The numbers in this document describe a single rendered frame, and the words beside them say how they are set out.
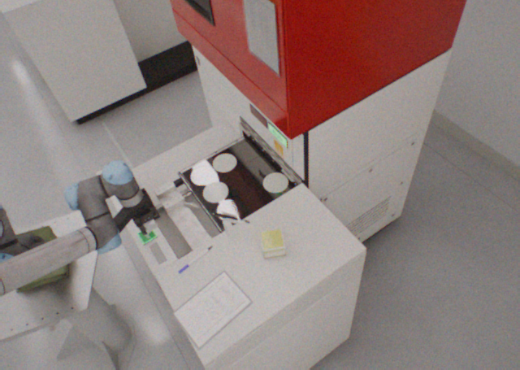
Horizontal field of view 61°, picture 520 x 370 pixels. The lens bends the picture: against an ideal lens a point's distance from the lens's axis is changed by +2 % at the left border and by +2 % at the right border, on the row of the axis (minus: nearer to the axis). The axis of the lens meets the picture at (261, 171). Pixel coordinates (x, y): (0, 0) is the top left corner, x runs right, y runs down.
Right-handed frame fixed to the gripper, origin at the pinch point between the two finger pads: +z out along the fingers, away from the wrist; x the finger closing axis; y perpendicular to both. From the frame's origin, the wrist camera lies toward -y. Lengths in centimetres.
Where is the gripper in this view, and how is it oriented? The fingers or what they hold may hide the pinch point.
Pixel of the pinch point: (144, 234)
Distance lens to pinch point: 158.5
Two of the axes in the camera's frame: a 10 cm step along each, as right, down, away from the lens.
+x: -5.6, -6.1, 5.6
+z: 0.9, 6.2, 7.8
